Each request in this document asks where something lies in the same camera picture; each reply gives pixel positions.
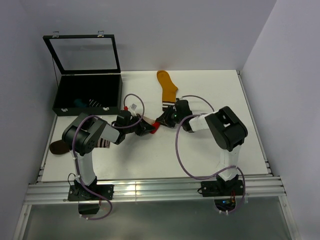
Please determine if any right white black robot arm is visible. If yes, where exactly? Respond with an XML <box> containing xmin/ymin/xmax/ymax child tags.
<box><xmin>156</xmin><ymin>99</ymin><xmax>248</xmax><ymax>197</ymax></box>

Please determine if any black glass-lid display box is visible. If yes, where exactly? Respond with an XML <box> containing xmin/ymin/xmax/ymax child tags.
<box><xmin>42</xmin><ymin>31</ymin><xmax>123</xmax><ymax>117</ymax></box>

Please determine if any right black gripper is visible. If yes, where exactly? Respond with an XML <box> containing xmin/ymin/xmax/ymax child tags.
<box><xmin>155</xmin><ymin>105</ymin><xmax>183</xmax><ymax>128</ymax></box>

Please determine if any aluminium mounting rail frame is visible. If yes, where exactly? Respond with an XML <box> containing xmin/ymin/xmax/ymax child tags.
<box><xmin>13</xmin><ymin>70</ymin><xmax>301</xmax><ymax>240</ymax></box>

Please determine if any teal sock with red heel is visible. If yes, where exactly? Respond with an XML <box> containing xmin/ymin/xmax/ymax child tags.
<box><xmin>73</xmin><ymin>98</ymin><xmax>89</xmax><ymax>108</ymax></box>

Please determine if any beige red reindeer sock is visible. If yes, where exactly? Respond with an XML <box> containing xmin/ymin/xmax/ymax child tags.
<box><xmin>138</xmin><ymin>116</ymin><xmax>160</xmax><ymax>136</ymax></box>

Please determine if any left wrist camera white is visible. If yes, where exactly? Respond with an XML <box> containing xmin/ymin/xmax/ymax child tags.
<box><xmin>128</xmin><ymin>103</ymin><xmax>137</xmax><ymax>115</ymax></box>

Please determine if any brown pink striped sock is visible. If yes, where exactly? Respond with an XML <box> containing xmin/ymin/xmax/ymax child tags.
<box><xmin>49</xmin><ymin>138</ymin><xmax>110</xmax><ymax>155</ymax></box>

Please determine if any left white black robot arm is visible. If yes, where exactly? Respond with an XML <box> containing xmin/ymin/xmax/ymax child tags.
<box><xmin>62</xmin><ymin>110</ymin><xmax>156</xmax><ymax>202</ymax></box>

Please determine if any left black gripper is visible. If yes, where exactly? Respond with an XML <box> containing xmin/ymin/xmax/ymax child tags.
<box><xmin>124</xmin><ymin>113</ymin><xmax>156</xmax><ymax>136</ymax></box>

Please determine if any mustard yellow striped sock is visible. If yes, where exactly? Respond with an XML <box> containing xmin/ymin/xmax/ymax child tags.
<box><xmin>156</xmin><ymin>70</ymin><xmax>178</xmax><ymax>111</ymax></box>

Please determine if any black white striped ankle sock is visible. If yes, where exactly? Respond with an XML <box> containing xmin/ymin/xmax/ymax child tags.
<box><xmin>88</xmin><ymin>99</ymin><xmax>102</xmax><ymax>108</ymax></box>

